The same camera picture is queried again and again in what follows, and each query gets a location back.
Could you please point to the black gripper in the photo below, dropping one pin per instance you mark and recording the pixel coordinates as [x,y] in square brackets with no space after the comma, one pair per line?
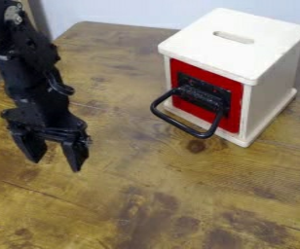
[42,118]

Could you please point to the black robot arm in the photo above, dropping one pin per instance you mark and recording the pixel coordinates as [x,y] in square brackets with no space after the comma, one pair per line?
[29,56]

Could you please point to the red drawer front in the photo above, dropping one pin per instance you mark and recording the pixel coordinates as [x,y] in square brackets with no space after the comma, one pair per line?
[230,122]

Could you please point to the white wooden box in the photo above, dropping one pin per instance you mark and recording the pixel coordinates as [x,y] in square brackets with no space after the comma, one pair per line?
[250,49]

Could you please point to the black metal drawer handle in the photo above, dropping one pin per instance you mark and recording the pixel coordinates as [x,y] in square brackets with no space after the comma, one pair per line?
[201,95]

